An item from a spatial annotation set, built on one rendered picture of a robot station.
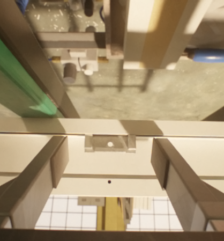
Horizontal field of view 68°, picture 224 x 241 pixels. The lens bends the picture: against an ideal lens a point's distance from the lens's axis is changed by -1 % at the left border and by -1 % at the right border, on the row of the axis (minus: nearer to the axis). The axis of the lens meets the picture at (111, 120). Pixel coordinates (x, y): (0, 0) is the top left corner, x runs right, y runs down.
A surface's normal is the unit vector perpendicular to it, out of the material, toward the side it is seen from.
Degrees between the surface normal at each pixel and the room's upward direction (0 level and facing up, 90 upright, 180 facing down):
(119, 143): 90
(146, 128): 90
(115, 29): 0
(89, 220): 90
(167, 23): 0
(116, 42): 0
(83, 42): 90
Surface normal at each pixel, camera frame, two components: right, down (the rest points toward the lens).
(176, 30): -0.02, 0.95
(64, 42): 0.00, -0.31
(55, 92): 1.00, 0.01
